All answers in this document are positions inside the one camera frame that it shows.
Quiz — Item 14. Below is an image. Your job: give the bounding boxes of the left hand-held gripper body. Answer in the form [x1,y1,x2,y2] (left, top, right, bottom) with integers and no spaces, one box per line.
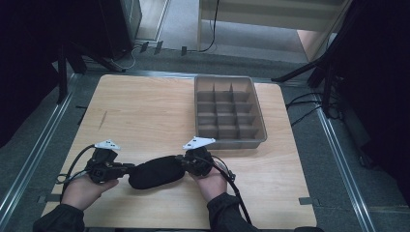
[84,138,131,186]

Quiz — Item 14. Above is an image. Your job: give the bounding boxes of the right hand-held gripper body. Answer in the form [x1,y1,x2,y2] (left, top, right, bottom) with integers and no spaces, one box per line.
[180,135,217,178]

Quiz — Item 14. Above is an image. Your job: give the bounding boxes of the black sock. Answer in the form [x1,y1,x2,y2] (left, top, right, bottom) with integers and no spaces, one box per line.
[128,155,187,190]

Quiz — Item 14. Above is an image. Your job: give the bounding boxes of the grey divided storage box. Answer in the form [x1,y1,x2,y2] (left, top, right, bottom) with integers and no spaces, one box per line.
[193,74,268,151]

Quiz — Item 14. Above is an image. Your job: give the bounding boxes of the person's right hand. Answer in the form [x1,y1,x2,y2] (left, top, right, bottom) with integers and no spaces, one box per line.
[189,165,228,203]

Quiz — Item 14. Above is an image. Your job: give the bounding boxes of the person's left hand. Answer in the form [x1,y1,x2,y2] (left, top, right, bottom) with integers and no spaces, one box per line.
[60,173,120,212]

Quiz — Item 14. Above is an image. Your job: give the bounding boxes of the black tripod stand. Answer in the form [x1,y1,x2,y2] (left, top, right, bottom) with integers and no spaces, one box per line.
[56,40,128,104]

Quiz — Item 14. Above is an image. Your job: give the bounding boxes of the black curtain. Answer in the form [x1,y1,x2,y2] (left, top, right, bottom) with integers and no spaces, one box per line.
[335,0,410,207]
[0,0,107,149]

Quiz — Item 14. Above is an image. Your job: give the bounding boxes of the black cabinet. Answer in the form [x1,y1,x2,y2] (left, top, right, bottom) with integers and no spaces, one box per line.
[96,0,143,61]

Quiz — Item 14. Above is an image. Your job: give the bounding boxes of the black metal stand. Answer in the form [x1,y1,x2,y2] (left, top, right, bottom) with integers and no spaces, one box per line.
[271,0,359,119]

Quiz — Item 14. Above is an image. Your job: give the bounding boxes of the white shelf unit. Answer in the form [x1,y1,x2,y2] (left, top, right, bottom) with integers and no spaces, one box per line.
[196,0,353,63]

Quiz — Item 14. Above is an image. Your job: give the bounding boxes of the left hand-held gripper cable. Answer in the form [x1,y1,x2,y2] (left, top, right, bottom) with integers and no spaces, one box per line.
[54,143,97,195]

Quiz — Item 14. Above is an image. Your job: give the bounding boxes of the metal floor rail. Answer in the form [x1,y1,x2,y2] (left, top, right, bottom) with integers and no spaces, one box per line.
[312,93,379,232]
[0,72,82,223]

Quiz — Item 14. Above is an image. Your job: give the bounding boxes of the white floor cable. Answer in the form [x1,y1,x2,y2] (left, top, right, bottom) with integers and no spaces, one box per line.
[110,43,143,71]

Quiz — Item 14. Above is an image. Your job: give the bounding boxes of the black floor cables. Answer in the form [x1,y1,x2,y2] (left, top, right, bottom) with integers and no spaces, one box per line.
[284,91,343,128]

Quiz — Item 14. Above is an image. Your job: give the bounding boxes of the black hanging cable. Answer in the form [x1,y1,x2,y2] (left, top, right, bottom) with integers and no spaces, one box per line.
[194,0,220,53]

